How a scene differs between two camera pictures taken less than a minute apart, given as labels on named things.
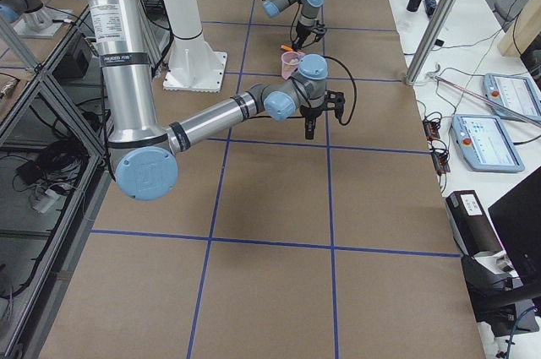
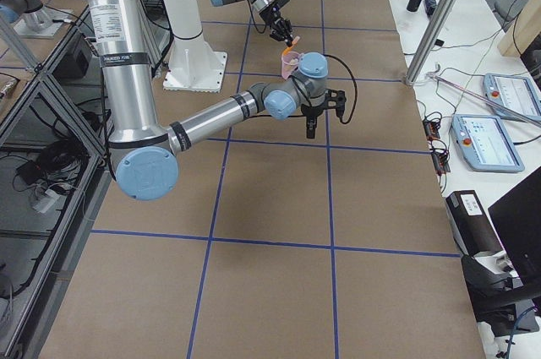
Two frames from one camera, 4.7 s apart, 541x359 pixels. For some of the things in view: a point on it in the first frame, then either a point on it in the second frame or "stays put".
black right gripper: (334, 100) stays put
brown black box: (472, 225) stays put
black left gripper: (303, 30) to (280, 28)
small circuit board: (431, 129) stays put
